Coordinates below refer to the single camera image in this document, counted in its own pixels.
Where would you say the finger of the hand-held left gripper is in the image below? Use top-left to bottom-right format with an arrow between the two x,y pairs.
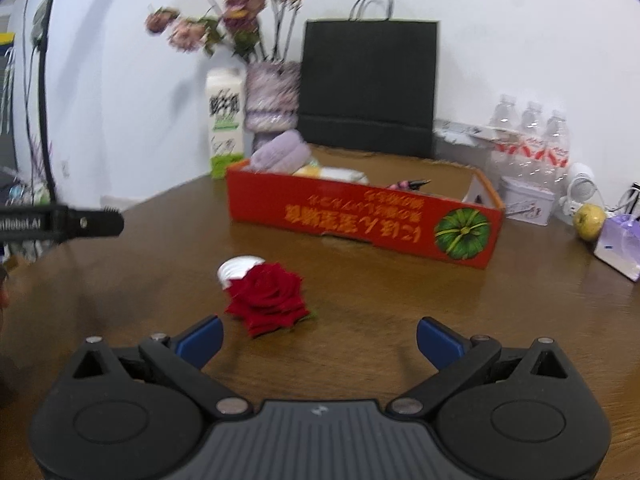
52,204 -> 125,239

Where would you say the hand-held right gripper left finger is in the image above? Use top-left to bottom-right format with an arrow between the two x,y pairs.
72,315 -> 253,418

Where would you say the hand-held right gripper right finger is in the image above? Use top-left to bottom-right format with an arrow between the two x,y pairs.
385,316 -> 571,418

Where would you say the red fabric rose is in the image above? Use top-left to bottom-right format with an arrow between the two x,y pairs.
225,261 -> 312,339

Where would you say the red cardboard box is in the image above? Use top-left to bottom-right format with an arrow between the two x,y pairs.
226,142 -> 506,271

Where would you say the white packet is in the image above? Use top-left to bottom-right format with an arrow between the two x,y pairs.
320,166 -> 371,186

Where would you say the white ribbed cap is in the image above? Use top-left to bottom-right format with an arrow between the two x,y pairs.
217,256 -> 265,291

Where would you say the black light stand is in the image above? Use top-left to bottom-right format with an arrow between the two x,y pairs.
22,0 -> 66,206

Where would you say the white tin box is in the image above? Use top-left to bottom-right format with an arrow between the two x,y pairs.
500,176 -> 557,226

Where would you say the white green milk carton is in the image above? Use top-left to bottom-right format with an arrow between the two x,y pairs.
206,67 -> 247,181

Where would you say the green apple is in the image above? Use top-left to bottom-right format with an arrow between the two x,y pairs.
573,204 -> 607,241

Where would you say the purple tissue pack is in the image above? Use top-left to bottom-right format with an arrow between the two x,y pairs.
594,214 -> 640,282

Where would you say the white flat carton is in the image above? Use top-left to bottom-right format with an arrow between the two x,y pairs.
434,120 -> 516,148

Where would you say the white mini fan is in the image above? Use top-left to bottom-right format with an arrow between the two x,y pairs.
560,162 -> 608,226

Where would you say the purple mottled vase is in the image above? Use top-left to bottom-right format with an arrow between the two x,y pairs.
244,61 -> 302,153

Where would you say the clear water bottle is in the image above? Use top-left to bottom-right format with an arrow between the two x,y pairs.
542,110 -> 572,171
487,94 -> 521,161
517,101 -> 547,161

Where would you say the dried pink rose bouquet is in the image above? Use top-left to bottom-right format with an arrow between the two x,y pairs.
145,0 -> 312,65

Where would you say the black paper bag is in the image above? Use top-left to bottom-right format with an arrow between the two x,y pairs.
297,0 -> 441,159

